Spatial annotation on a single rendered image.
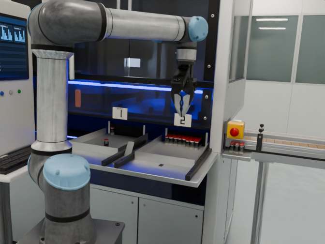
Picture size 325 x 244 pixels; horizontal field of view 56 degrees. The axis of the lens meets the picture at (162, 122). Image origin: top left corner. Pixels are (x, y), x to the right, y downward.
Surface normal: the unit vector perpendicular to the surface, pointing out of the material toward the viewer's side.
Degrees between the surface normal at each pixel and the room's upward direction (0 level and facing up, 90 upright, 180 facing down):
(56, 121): 90
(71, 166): 7
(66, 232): 72
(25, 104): 90
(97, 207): 90
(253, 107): 90
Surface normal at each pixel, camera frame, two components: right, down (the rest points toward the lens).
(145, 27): 0.58, 0.31
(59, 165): 0.12, -0.95
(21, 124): 0.97, 0.09
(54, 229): -0.23, -0.13
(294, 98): -0.34, 0.16
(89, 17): 0.36, 0.07
